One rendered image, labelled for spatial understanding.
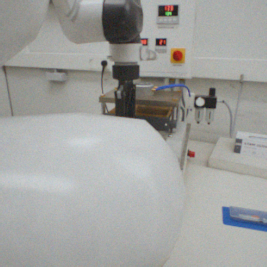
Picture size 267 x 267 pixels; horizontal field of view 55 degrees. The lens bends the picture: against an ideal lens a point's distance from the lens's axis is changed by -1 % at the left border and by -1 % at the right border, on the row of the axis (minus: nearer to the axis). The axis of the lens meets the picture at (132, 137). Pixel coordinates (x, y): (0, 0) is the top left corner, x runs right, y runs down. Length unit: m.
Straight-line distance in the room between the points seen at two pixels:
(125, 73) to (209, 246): 0.53
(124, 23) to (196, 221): 0.63
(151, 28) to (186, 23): 0.13
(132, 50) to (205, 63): 0.76
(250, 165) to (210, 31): 0.69
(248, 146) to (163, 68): 0.54
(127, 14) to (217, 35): 0.89
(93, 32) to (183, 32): 0.50
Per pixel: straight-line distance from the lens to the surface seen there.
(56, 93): 1.99
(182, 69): 1.04
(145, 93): 0.91
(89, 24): 0.60
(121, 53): 0.68
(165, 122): 0.85
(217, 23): 1.43
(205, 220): 0.90
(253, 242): 0.87
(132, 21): 0.59
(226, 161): 1.21
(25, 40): 0.18
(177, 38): 1.04
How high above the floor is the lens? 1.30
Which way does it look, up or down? 21 degrees down
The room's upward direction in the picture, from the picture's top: straight up
